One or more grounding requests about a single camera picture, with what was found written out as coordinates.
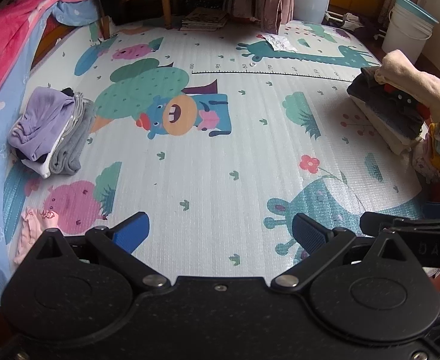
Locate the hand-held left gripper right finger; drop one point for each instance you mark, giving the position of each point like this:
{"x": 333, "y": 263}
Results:
{"x": 308, "y": 232}

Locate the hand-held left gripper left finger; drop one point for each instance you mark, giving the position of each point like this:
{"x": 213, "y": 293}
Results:
{"x": 135, "y": 228}

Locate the cartoon printed play mat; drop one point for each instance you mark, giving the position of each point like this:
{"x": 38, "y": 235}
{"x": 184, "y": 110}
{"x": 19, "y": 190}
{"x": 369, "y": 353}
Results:
{"x": 212, "y": 180}

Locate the pink small garment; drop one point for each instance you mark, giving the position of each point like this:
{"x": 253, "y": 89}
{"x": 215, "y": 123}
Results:
{"x": 30, "y": 232}

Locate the grey folded garment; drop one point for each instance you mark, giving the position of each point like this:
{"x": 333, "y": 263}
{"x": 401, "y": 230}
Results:
{"x": 69, "y": 146}

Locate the small white folded garment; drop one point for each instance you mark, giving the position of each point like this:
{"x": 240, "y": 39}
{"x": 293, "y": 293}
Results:
{"x": 39, "y": 167}

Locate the cream folded garment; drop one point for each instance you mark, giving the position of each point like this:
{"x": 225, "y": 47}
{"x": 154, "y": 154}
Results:
{"x": 422, "y": 82}

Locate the purple folded garment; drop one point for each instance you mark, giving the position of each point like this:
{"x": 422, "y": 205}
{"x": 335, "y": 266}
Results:
{"x": 43, "y": 120}

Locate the white bucket with teal rim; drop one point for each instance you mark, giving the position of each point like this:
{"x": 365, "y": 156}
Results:
{"x": 403, "y": 33}

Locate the white rag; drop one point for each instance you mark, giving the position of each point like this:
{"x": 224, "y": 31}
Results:
{"x": 351, "y": 20}

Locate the stack of magazines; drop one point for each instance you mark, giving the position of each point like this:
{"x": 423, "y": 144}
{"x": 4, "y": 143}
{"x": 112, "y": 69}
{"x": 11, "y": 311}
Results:
{"x": 205, "y": 18}

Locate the pink printed blanket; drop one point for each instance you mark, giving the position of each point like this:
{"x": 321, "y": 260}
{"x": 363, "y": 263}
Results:
{"x": 13, "y": 37}

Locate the wooden chair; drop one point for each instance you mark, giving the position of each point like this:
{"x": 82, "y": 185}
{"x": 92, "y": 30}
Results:
{"x": 165, "y": 0}

